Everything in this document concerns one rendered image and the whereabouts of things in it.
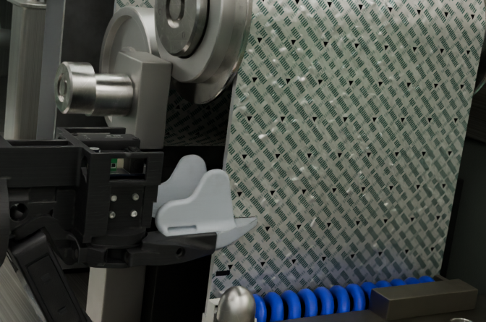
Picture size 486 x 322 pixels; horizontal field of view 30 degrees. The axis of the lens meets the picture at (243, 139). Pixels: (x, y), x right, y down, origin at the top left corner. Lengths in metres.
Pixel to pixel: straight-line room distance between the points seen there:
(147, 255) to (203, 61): 0.15
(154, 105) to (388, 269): 0.25
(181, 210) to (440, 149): 0.26
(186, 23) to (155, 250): 0.17
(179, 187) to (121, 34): 0.21
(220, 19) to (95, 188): 0.15
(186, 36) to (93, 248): 0.17
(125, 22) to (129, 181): 0.26
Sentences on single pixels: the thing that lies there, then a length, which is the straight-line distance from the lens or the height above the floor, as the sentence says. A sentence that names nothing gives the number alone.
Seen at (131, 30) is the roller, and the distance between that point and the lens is 0.82.
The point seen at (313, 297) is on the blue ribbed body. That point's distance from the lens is 0.72.
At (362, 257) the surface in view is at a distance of 0.78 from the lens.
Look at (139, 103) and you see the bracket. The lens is 0.71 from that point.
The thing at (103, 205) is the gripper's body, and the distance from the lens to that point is 0.60.
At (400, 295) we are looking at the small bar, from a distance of 0.74.
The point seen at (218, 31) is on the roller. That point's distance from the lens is 0.65.
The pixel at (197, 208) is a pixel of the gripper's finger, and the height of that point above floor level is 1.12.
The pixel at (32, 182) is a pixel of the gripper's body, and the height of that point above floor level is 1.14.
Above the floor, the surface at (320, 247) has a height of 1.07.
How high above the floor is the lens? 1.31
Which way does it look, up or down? 13 degrees down
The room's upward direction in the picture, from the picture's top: 7 degrees clockwise
